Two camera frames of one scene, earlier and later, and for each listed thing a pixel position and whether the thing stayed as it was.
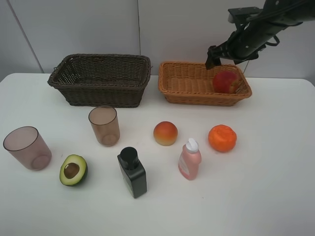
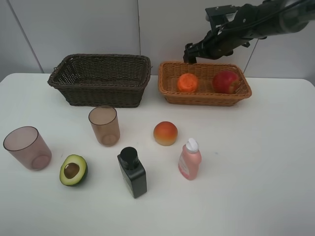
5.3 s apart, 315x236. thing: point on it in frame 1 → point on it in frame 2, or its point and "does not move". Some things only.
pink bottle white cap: (189, 159) does not move
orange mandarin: (222, 138) → (187, 82)
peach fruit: (165, 133) does not move
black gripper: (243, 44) → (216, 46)
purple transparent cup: (25, 144) does not move
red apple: (225, 82) does not move
